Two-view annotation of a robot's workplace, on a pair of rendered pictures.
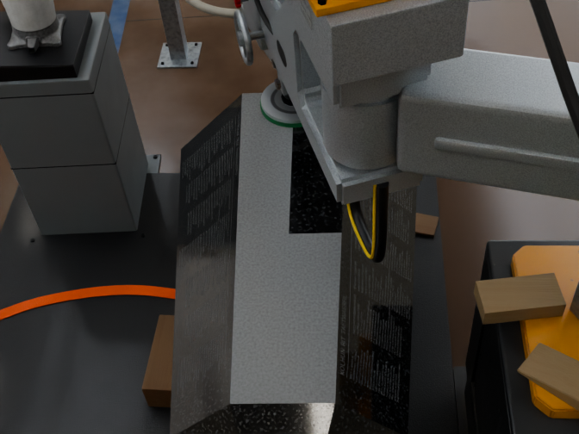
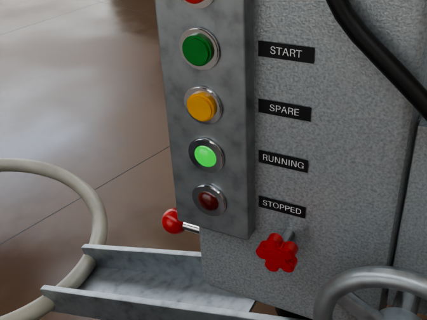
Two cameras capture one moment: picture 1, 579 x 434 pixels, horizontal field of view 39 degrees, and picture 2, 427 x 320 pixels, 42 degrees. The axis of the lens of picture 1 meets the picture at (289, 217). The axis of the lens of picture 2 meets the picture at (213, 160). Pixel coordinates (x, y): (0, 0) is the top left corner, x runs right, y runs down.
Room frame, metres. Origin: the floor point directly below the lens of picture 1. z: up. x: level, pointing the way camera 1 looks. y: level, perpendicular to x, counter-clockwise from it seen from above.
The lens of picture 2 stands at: (1.73, 0.40, 1.59)
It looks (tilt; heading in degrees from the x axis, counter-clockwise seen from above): 33 degrees down; 310
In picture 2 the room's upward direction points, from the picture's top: 3 degrees counter-clockwise
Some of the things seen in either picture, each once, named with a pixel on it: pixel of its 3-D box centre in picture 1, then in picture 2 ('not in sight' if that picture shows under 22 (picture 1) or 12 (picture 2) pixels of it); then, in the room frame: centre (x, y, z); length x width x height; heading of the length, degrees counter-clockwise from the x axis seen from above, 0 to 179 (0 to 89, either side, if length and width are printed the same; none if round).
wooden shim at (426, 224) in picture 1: (405, 220); not in sight; (2.12, -0.46, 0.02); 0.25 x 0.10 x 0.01; 68
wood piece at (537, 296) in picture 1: (519, 298); not in sight; (1.16, -0.55, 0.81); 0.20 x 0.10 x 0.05; 90
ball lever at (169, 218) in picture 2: not in sight; (191, 225); (2.08, 0.04, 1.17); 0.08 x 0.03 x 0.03; 12
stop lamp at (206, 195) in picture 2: not in sight; (209, 199); (2.01, 0.09, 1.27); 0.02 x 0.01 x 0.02; 12
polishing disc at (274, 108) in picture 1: (295, 99); not in sight; (1.96, -0.05, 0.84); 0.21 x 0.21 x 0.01
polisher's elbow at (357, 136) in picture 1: (366, 108); not in sight; (1.32, -0.19, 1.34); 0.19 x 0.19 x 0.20
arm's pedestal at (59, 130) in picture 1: (72, 130); not in sight; (2.44, 0.81, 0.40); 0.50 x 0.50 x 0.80; 86
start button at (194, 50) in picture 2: not in sight; (198, 49); (2.01, 0.09, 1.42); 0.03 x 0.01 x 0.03; 12
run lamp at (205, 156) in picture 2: not in sight; (206, 155); (2.01, 0.09, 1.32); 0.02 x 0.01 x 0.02; 12
